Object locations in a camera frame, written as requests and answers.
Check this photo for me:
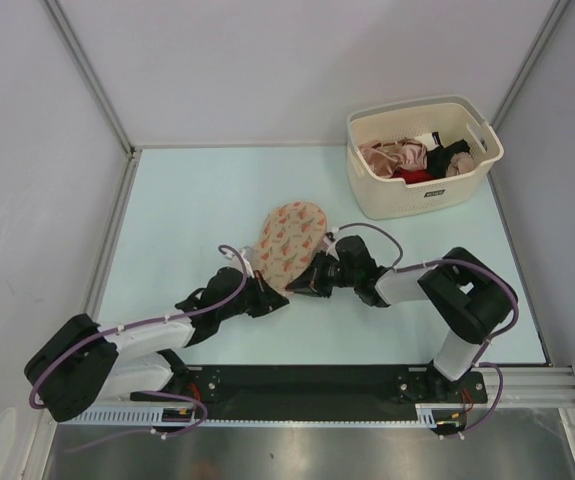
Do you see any aluminium frame rail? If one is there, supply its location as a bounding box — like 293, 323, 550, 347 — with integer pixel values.
498, 366, 575, 408

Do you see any pink satin garment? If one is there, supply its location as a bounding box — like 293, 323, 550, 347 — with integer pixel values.
358, 138, 427, 178

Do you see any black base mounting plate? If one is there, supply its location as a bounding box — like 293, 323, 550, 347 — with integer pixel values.
131, 363, 488, 422

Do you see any pink floral mesh laundry bag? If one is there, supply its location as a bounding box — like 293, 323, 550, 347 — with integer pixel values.
250, 201, 327, 294

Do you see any beige garment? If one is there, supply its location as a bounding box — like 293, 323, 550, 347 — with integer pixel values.
446, 152, 477, 178

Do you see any red garment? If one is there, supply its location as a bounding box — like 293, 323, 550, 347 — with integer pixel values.
392, 169, 434, 185

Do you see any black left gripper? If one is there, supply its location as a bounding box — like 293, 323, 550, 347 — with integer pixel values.
217, 269, 287, 321

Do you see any cream plastic laundry basket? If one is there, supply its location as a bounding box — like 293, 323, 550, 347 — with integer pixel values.
346, 95, 504, 220

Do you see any white slotted cable duct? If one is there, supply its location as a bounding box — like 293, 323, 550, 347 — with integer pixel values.
63, 405, 463, 430

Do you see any black garment in basket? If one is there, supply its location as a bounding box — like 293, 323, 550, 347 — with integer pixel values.
426, 139, 470, 179

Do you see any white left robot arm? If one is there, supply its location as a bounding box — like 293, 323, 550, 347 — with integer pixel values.
24, 267, 289, 422

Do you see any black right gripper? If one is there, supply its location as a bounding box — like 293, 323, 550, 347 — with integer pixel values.
288, 249, 360, 297

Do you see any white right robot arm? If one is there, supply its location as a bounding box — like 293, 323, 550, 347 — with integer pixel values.
286, 236, 519, 402

